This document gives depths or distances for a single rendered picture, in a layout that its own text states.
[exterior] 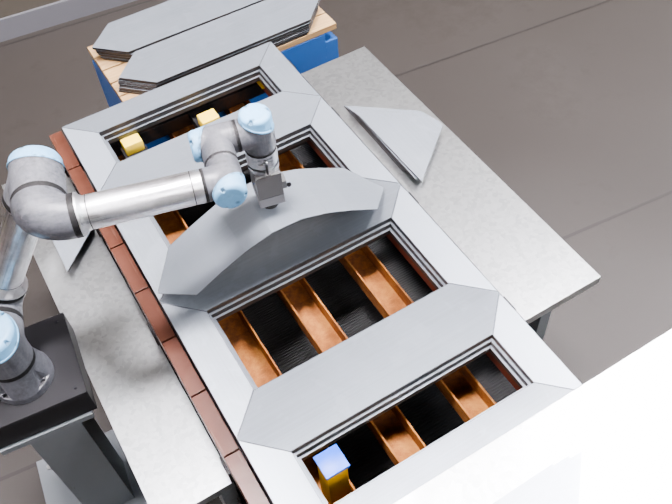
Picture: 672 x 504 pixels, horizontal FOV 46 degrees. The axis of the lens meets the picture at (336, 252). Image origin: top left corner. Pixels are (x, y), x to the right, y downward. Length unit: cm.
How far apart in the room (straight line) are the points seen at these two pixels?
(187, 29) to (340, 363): 145
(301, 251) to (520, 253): 61
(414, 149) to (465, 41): 176
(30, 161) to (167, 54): 110
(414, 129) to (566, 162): 121
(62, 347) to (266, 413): 62
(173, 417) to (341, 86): 125
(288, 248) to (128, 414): 60
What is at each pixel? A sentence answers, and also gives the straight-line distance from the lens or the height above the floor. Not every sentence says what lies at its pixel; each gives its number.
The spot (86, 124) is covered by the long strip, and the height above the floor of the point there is 86.
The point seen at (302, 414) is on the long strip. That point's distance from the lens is 185.
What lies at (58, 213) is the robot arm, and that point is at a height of 133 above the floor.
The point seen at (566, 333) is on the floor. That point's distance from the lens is 303.
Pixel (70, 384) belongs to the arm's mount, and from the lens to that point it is 213.
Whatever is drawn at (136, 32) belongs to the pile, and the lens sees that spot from 293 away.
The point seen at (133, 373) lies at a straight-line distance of 220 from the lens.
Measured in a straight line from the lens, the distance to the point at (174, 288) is 202.
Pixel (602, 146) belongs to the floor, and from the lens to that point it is 368.
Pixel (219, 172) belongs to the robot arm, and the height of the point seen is 132.
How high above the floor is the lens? 252
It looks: 52 degrees down
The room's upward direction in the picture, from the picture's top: 5 degrees counter-clockwise
